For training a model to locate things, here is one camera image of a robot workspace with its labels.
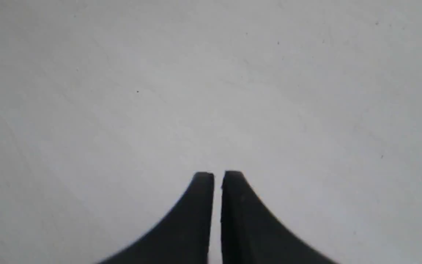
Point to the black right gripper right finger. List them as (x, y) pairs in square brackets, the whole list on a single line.
[(251, 234)]

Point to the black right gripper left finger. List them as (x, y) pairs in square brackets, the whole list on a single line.
[(182, 236)]

